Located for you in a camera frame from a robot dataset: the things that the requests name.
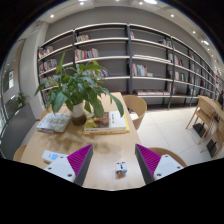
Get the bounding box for grey bookshelf unit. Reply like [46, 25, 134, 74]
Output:
[36, 22, 224, 111]

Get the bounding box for green potted plant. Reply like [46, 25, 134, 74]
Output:
[34, 53, 125, 127]

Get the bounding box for grey-white book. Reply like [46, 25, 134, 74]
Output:
[36, 112, 73, 134]

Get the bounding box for small background potted plant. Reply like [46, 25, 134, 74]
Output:
[15, 92, 30, 108]

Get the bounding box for small white charger block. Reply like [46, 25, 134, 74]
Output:
[115, 161, 128, 177]

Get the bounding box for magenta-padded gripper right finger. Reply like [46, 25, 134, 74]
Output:
[134, 143, 184, 186]

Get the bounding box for ceiling lights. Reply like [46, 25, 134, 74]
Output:
[49, 0, 211, 47]

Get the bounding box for photo-cover book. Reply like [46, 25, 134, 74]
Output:
[83, 110, 128, 132]

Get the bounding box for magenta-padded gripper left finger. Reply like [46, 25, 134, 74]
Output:
[44, 143, 95, 187]

